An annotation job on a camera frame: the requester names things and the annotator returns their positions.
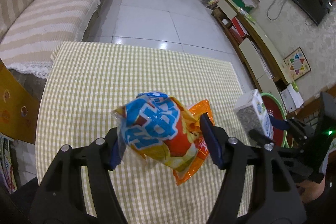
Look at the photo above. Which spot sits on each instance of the green plastic sheet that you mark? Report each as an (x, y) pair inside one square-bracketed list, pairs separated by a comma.
[(248, 16)]

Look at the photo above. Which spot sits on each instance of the orange blue chips bag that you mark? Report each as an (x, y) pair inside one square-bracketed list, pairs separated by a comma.
[(157, 132)]

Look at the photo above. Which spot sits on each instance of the red box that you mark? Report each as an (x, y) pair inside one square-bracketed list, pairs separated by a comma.
[(239, 27)]

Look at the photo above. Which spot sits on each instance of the green box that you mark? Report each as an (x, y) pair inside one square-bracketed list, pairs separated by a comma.
[(244, 2)]

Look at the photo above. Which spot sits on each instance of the white milk carton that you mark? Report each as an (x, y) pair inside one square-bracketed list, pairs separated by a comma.
[(252, 113)]

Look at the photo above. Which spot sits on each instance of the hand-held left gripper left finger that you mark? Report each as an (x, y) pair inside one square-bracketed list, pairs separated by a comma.
[(115, 158)]

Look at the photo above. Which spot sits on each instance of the beige striped sofa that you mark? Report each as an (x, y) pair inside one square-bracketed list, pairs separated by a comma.
[(52, 16)]

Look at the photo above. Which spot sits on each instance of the star checkers board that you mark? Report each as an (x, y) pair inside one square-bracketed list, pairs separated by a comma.
[(296, 64)]

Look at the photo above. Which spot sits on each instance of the large green rimmed red bin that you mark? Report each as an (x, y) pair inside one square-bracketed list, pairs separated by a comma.
[(273, 106)]

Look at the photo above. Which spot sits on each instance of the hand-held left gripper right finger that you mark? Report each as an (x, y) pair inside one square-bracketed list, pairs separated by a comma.
[(211, 140)]

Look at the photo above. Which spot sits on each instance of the white cardboard box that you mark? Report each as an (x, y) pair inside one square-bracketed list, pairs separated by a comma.
[(291, 98)]

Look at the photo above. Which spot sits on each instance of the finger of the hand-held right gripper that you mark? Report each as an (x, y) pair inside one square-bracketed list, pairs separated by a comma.
[(261, 136), (278, 124)]

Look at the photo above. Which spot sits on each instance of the wooden television cabinet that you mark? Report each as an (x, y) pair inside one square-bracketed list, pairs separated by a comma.
[(262, 37)]

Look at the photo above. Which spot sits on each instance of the yellow checkered tablecloth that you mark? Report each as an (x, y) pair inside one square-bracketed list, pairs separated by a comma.
[(92, 82)]

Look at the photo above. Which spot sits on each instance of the person's right hand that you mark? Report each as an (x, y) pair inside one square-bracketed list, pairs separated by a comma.
[(313, 191)]

